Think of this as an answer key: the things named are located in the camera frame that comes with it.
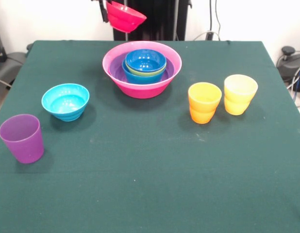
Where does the large pink bowl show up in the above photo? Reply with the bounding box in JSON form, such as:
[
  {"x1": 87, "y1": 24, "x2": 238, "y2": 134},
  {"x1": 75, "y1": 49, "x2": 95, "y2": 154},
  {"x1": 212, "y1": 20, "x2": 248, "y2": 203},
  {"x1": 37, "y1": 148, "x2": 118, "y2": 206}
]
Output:
[{"x1": 102, "y1": 40, "x2": 183, "y2": 100}]

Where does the cyan bowl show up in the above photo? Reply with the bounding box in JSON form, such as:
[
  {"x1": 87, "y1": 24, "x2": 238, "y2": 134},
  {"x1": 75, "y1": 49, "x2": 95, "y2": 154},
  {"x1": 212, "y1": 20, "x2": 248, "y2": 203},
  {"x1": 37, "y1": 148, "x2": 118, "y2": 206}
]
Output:
[{"x1": 41, "y1": 83, "x2": 90, "y2": 122}]

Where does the purple bowl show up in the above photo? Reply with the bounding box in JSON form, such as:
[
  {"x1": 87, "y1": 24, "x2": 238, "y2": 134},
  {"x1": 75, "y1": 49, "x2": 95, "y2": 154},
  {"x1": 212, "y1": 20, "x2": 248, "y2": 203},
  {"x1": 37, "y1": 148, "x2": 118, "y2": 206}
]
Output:
[{"x1": 108, "y1": 50, "x2": 176, "y2": 84}]

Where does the green bowl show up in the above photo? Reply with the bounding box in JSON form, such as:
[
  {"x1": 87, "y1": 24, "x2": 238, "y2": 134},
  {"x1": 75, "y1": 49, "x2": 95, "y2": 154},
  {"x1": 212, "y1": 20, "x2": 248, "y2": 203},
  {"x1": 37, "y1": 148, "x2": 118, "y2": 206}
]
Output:
[{"x1": 125, "y1": 60, "x2": 167, "y2": 77}]

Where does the yellow cup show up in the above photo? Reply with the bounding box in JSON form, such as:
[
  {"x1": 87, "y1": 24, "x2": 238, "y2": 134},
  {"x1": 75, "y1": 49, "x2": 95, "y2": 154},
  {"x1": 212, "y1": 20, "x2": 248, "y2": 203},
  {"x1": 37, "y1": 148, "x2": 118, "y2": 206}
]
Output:
[{"x1": 224, "y1": 74, "x2": 259, "y2": 105}]

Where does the dark green tablecloth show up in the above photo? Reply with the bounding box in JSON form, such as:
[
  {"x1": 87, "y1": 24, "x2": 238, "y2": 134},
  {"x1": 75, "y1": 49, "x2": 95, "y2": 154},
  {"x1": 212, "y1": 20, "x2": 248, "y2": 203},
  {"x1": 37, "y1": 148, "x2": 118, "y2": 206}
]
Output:
[{"x1": 0, "y1": 40, "x2": 300, "y2": 233}]

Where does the dark blue bowl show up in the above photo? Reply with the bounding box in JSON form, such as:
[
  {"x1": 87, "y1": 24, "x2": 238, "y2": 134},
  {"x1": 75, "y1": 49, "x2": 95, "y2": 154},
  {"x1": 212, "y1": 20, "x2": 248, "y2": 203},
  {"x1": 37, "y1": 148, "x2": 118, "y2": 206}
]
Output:
[{"x1": 125, "y1": 49, "x2": 167, "y2": 73}]

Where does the small red-pink bowl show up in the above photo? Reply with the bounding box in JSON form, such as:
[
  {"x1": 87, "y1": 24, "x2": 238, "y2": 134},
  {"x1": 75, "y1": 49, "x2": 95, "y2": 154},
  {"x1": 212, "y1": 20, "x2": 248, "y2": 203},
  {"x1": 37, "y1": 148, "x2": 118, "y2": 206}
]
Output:
[{"x1": 105, "y1": 0, "x2": 148, "y2": 33}]

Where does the purple cup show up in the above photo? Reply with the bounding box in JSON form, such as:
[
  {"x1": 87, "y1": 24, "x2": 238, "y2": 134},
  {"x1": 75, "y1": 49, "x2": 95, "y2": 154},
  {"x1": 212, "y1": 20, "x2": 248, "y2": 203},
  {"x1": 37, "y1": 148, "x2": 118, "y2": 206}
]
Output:
[{"x1": 0, "y1": 114, "x2": 45, "y2": 165}]

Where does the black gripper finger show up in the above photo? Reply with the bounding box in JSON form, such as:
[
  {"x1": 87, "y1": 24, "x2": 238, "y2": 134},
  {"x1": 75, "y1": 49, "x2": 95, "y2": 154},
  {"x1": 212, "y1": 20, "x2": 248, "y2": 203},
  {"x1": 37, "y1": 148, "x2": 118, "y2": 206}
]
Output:
[{"x1": 99, "y1": 0, "x2": 109, "y2": 23}]

